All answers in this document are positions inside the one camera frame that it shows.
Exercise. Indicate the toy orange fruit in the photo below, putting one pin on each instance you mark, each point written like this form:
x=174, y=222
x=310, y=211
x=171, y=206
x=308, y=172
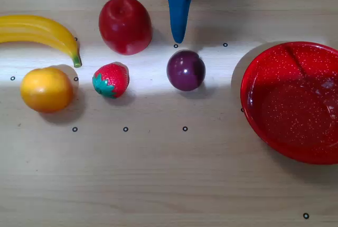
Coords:
x=46, y=89

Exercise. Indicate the red speckled enamel bowl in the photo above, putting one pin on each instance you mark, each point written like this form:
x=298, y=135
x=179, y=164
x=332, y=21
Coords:
x=290, y=105

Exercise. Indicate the yellow toy banana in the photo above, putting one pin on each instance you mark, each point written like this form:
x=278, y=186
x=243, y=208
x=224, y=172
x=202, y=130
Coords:
x=39, y=30

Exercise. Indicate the red toy apple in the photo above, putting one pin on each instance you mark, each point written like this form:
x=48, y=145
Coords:
x=125, y=25

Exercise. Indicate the red toy strawberry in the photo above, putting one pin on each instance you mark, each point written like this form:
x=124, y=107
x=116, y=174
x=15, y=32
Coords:
x=113, y=79

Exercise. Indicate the purple toy plum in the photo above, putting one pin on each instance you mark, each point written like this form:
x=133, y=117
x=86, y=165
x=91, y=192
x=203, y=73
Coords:
x=185, y=70

